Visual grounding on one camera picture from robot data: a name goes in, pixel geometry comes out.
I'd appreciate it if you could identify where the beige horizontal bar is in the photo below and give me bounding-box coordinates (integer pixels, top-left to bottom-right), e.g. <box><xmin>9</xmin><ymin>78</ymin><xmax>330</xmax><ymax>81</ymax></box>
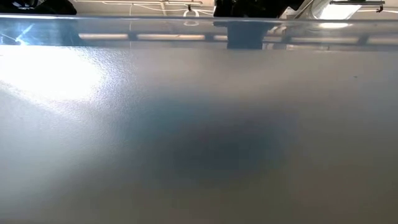
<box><xmin>73</xmin><ymin>0</ymin><xmax>203</xmax><ymax>7</ymax></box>

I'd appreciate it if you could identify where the clear frosted plastic bin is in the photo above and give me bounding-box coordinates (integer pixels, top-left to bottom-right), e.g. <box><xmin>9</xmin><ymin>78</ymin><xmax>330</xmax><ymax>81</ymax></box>
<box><xmin>0</xmin><ymin>14</ymin><xmax>398</xmax><ymax>224</ymax></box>

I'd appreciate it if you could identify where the grey metal rail with hook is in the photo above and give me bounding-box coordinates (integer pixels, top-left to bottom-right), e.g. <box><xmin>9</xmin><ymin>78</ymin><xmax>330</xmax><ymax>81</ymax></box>
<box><xmin>329</xmin><ymin>0</ymin><xmax>386</xmax><ymax>14</ymax></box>

